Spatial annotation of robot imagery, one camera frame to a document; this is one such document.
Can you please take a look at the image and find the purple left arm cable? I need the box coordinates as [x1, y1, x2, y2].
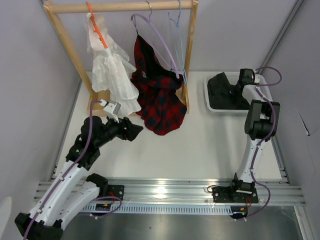
[22, 99, 123, 240]

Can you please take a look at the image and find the white perforated plastic basket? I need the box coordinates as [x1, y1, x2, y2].
[203, 71, 258, 116]

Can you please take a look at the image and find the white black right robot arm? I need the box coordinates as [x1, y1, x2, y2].
[228, 68, 280, 203]

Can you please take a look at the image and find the purple plastic hanger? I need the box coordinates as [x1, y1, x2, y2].
[130, 0, 181, 79]

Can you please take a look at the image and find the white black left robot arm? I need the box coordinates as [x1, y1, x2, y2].
[14, 116, 144, 240]

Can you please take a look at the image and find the white slotted cable duct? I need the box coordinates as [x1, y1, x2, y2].
[79, 204, 232, 215]

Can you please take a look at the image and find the wooden clothes rack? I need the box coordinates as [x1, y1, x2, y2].
[43, 0, 198, 112]

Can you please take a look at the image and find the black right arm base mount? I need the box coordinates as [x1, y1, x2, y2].
[206, 185, 259, 204]

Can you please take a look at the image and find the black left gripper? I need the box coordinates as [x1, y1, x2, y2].
[94, 113, 143, 148]

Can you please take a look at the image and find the dark grey dotted skirt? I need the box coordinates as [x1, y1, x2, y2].
[207, 72, 250, 110]

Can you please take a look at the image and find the red black plaid garment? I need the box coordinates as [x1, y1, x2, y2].
[130, 35, 187, 136]

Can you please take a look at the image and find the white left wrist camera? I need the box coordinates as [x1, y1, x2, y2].
[99, 99, 121, 123]

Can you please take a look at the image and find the orange plastic hanger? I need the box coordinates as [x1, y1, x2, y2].
[86, 1, 108, 49]

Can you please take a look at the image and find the white ruffled dress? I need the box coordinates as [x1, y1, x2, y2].
[86, 13, 142, 117]

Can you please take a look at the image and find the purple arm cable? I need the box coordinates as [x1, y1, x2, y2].
[22, 99, 123, 240]
[233, 66, 283, 222]

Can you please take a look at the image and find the light blue wire hanger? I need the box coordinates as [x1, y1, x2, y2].
[167, 0, 188, 84]

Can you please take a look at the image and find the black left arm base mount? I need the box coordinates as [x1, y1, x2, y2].
[107, 184, 125, 200]

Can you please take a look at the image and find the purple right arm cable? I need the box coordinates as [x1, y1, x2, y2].
[233, 66, 283, 222]

